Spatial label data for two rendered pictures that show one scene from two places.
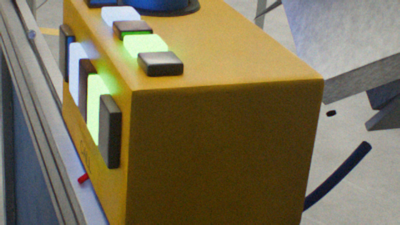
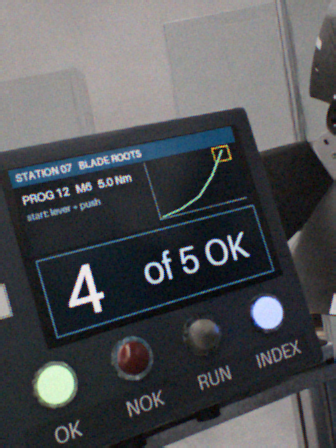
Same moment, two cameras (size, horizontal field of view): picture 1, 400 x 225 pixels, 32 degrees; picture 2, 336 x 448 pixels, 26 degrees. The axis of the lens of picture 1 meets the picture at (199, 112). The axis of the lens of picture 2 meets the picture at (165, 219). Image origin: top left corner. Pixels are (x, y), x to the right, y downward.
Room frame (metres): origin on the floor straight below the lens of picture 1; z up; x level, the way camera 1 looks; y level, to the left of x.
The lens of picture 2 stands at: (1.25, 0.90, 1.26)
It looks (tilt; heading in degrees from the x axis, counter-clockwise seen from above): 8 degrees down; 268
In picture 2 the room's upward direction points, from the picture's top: 10 degrees counter-clockwise
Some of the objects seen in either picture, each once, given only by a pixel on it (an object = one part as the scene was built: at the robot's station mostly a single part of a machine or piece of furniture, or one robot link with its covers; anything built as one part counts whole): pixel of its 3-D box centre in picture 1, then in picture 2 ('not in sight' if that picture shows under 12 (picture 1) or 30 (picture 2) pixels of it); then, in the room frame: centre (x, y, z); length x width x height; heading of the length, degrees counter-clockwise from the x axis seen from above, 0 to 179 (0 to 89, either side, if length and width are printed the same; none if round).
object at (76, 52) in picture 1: (78, 74); not in sight; (0.36, 0.07, 1.04); 0.02 x 0.01 x 0.03; 23
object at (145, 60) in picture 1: (160, 63); not in sight; (0.30, 0.02, 1.08); 0.02 x 0.02 x 0.01; 23
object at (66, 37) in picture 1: (67, 53); not in sight; (0.39, 0.08, 1.04); 0.02 x 0.01 x 0.03; 23
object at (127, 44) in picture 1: (145, 45); not in sight; (0.33, 0.03, 1.08); 0.02 x 0.02 x 0.01; 23
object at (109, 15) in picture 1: (120, 15); not in sight; (0.37, 0.05, 1.08); 0.02 x 0.02 x 0.01; 23
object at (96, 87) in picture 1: (97, 109); not in sight; (0.32, 0.05, 1.04); 0.02 x 0.01 x 0.03; 23
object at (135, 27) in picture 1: (132, 30); not in sight; (0.35, 0.04, 1.08); 0.02 x 0.02 x 0.01; 23
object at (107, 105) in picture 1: (109, 130); not in sight; (0.30, 0.04, 1.04); 0.02 x 0.01 x 0.03; 23
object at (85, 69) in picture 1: (87, 90); not in sight; (0.34, 0.06, 1.04); 0.02 x 0.01 x 0.03; 23
